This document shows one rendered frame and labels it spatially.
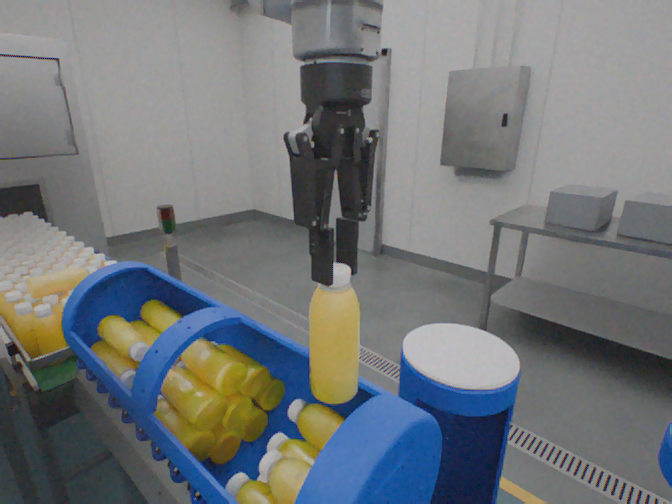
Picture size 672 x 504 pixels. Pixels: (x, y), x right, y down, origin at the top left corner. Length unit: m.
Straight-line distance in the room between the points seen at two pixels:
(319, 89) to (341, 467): 0.41
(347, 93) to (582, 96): 3.35
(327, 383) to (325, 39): 0.39
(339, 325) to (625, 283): 3.45
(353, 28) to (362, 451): 0.45
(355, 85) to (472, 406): 0.76
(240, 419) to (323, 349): 0.39
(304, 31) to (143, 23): 5.43
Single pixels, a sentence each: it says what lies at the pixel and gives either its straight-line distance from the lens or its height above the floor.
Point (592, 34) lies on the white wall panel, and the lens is 3.74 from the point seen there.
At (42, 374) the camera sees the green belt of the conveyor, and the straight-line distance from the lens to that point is 1.43.
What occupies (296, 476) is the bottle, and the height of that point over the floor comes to 1.12.
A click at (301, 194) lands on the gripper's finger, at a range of 0.41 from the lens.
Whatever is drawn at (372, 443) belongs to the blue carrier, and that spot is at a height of 1.23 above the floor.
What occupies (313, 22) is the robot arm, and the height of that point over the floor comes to 1.68.
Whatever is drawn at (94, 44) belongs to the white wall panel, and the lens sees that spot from 5.58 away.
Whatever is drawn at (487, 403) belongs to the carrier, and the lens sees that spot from 1.00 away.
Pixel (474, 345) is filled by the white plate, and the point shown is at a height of 1.04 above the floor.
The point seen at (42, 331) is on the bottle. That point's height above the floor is 1.02.
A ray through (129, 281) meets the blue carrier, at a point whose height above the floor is 1.17.
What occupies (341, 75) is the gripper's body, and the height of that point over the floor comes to 1.63.
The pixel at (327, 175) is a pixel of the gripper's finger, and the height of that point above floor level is 1.54.
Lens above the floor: 1.60
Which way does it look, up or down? 20 degrees down
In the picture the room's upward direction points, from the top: straight up
